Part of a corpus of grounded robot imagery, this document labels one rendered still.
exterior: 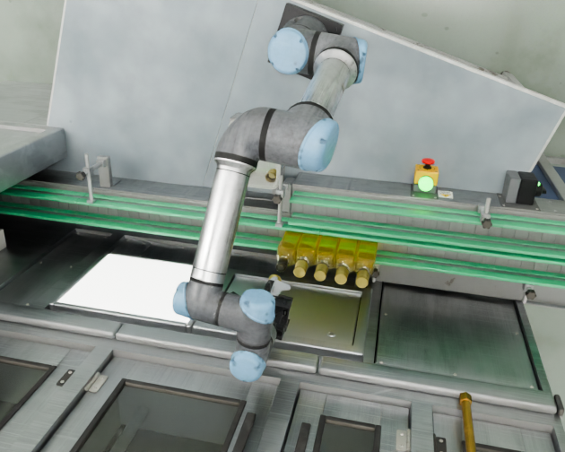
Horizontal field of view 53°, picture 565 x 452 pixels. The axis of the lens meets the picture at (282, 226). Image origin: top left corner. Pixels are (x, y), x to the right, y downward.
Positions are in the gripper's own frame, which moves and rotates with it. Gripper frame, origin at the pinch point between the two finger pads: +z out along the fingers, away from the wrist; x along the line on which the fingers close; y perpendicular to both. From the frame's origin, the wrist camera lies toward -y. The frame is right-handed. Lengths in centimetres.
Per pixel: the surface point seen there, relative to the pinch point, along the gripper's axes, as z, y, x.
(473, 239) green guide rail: 33, 54, 11
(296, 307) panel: 10.5, 6.5, -11.9
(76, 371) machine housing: -29, -41, -19
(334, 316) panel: 8.6, 17.8, -10.8
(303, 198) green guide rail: 30.2, 1.2, 14.0
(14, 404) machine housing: -41, -50, -22
